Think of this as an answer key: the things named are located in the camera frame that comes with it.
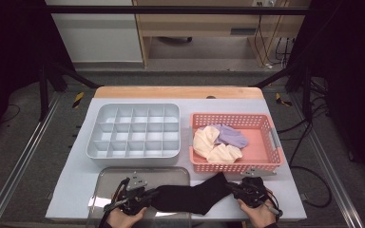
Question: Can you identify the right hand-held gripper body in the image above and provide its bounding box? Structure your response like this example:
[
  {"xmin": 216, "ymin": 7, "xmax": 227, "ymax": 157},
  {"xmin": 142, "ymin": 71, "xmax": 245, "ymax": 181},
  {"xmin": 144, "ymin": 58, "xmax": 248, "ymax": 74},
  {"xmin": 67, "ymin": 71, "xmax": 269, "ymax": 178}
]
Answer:
[{"xmin": 239, "ymin": 167, "xmax": 278, "ymax": 208}]

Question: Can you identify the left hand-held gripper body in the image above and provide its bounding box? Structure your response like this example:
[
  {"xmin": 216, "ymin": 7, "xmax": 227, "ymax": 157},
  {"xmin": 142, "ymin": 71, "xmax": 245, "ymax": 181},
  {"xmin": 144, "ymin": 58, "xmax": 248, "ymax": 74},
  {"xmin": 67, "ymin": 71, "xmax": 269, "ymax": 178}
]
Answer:
[{"xmin": 115, "ymin": 171, "xmax": 153, "ymax": 217}]

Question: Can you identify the black sock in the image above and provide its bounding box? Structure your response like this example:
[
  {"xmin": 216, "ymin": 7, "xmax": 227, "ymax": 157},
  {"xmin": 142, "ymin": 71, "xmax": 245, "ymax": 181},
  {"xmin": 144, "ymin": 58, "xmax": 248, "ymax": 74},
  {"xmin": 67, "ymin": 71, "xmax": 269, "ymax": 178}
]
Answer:
[{"xmin": 151, "ymin": 171, "xmax": 233, "ymax": 216}]

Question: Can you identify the transparent grey box lid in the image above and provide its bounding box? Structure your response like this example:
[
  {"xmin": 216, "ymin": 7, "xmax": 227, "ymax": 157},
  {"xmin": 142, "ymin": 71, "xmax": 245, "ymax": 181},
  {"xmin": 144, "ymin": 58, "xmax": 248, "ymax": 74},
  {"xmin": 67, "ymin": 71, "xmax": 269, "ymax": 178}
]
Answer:
[{"xmin": 86, "ymin": 166, "xmax": 192, "ymax": 228}]

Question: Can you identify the cream sock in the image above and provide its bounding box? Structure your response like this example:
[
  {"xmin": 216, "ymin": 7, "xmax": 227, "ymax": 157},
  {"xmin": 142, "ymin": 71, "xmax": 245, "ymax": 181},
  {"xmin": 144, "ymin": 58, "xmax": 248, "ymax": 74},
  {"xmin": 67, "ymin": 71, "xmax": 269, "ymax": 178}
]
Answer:
[
  {"xmin": 206, "ymin": 142, "xmax": 244, "ymax": 164},
  {"xmin": 192, "ymin": 125, "xmax": 221, "ymax": 159}
]

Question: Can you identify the white compartment storage box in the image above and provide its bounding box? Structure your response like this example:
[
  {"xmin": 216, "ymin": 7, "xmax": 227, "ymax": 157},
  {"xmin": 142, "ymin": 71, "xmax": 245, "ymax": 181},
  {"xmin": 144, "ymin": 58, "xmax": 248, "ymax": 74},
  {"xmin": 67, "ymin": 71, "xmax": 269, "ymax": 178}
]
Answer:
[{"xmin": 86, "ymin": 103, "xmax": 182, "ymax": 168}]

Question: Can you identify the pink plastic basket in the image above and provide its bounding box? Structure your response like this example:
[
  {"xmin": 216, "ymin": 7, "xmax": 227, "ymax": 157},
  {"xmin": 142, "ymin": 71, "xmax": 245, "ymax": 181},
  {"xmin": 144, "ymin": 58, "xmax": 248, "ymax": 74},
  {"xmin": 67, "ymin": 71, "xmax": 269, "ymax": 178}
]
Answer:
[{"xmin": 188, "ymin": 112, "xmax": 285, "ymax": 175}]

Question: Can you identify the purple sock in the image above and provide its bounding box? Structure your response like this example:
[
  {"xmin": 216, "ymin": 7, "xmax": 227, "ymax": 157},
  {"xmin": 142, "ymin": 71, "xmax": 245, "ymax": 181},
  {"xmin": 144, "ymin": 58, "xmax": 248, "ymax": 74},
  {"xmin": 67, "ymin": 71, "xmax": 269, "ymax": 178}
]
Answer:
[{"xmin": 199, "ymin": 123, "xmax": 249, "ymax": 150}]

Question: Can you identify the person's left hand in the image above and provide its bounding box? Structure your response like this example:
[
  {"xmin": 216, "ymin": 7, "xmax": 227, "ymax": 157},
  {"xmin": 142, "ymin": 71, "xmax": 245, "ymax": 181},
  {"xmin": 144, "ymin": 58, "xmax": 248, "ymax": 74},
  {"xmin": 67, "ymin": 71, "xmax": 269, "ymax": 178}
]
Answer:
[{"xmin": 106, "ymin": 208, "xmax": 148, "ymax": 228}]

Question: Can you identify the person's right hand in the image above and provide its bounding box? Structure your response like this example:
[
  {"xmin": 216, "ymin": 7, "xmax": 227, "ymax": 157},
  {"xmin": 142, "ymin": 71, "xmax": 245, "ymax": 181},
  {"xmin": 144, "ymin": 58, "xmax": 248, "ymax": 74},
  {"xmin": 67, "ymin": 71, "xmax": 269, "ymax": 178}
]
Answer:
[{"xmin": 237, "ymin": 199, "xmax": 277, "ymax": 228}]

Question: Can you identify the black yellow striped tape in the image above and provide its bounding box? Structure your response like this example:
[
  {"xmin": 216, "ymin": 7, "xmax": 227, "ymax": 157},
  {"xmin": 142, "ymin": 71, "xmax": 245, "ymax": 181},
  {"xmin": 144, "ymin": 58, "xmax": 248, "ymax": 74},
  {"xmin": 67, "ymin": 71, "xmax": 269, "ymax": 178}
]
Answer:
[
  {"xmin": 275, "ymin": 92, "xmax": 294, "ymax": 107},
  {"xmin": 71, "ymin": 91, "xmax": 86, "ymax": 109}
]

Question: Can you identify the black curtain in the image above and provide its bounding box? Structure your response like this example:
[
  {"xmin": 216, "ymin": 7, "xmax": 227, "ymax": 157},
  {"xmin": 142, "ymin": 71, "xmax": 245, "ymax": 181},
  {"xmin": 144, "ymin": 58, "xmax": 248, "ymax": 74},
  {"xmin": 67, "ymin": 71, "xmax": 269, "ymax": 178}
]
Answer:
[
  {"xmin": 0, "ymin": 0, "xmax": 76, "ymax": 151},
  {"xmin": 286, "ymin": 0, "xmax": 365, "ymax": 193}
]

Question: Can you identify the white cabinet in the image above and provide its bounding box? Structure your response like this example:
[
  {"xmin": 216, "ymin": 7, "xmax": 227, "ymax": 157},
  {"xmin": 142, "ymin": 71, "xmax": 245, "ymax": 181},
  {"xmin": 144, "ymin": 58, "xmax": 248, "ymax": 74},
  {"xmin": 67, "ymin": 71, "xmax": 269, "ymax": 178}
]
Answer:
[{"xmin": 45, "ymin": 0, "xmax": 144, "ymax": 64}]

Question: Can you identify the wooden desk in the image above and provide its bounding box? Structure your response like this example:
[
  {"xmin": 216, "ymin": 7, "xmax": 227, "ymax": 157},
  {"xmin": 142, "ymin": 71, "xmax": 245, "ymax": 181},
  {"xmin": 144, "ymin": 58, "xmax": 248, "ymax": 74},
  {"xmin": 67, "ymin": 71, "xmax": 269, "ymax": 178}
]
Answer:
[{"xmin": 132, "ymin": 0, "xmax": 312, "ymax": 68}]

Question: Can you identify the white power strip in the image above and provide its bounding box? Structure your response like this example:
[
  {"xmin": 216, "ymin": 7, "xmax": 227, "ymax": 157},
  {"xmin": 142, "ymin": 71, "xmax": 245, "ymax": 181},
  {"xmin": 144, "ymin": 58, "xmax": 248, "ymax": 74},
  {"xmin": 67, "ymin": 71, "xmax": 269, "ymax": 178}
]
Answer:
[{"xmin": 252, "ymin": 0, "xmax": 279, "ymax": 8}]

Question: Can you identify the left hand-held gripper cable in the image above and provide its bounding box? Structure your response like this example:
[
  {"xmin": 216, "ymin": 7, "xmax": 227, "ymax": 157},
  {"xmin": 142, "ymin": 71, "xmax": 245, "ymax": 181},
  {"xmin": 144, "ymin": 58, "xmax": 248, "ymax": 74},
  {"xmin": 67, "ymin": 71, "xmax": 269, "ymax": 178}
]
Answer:
[{"xmin": 98, "ymin": 177, "xmax": 131, "ymax": 228}]

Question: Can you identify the hand-held gripper cable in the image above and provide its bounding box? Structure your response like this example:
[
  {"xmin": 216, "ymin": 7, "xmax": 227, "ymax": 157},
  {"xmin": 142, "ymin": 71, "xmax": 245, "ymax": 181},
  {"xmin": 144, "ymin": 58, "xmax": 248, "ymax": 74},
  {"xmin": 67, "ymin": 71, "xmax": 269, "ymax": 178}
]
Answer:
[
  {"xmin": 264, "ymin": 188, "xmax": 284, "ymax": 219},
  {"xmin": 98, "ymin": 177, "xmax": 131, "ymax": 228}
]

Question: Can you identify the right hand-held gripper cable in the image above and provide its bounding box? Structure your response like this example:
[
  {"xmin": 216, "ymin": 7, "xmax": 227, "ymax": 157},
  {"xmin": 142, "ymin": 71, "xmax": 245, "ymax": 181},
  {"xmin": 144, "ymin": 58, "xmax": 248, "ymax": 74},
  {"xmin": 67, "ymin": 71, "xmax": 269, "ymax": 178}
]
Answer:
[{"xmin": 264, "ymin": 188, "xmax": 284, "ymax": 219}]

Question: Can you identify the looped black floor cable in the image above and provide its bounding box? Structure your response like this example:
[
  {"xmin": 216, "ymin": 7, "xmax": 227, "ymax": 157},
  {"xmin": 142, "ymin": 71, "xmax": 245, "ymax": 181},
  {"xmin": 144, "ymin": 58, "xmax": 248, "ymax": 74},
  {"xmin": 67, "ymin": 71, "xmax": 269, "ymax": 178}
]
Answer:
[{"xmin": 289, "ymin": 164, "xmax": 333, "ymax": 209}]

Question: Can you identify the aluminium rail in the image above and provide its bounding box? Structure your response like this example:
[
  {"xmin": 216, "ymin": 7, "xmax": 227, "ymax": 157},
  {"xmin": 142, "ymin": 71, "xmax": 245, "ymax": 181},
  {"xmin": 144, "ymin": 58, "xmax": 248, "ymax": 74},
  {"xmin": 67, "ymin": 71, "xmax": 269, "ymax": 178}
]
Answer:
[
  {"xmin": 0, "ymin": 91, "xmax": 63, "ymax": 228},
  {"xmin": 289, "ymin": 93, "xmax": 365, "ymax": 228}
]

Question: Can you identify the black upright frame post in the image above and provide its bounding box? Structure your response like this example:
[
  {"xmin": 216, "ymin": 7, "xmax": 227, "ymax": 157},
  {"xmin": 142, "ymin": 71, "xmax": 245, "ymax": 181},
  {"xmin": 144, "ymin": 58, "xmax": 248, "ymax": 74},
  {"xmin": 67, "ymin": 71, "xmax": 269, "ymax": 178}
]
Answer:
[{"xmin": 301, "ymin": 67, "xmax": 314, "ymax": 123}]

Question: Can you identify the black diagonal frame strut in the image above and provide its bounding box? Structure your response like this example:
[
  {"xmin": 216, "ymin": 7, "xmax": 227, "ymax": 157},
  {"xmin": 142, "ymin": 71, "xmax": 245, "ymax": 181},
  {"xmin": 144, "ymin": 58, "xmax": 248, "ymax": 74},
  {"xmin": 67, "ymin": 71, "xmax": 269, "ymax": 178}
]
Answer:
[
  {"xmin": 47, "ymin": 60, "xmax": 101, "ymax": 89},
  {"xmin": 250, "ymin": 61, "xmax": 302, "ymax": 89}
]

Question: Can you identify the yellow cable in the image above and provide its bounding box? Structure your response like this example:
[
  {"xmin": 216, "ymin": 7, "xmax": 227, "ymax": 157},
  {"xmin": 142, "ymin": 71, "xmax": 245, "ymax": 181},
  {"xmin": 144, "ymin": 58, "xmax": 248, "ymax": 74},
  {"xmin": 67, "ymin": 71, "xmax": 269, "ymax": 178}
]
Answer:
[{"xmin": 254, "ymin": 0, "xmax": 292, "ymax": 68}]

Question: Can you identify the black horizontal frame bar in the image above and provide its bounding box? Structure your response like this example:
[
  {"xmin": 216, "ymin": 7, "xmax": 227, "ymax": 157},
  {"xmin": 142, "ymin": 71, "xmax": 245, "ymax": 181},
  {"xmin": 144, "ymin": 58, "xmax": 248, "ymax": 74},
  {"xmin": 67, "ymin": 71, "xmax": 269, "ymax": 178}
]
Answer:
[{"xmin": 48, "ymin": 5, "xmax": 309, "ymax": 16}]

